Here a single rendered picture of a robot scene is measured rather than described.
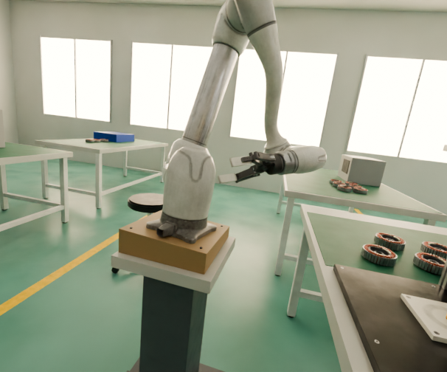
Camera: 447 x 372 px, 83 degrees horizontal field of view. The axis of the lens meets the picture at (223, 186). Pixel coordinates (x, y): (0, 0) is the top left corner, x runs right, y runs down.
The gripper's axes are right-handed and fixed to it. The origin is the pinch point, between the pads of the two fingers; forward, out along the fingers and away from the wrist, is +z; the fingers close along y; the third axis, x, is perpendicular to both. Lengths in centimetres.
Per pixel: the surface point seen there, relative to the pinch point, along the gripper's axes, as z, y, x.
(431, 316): -29, 23, 54
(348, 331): -8, 19, 50
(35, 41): 154, -421, -537
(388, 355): -8, 27, 54
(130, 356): 43, -84, 57
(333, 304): -12.0, 12.3, 46.2
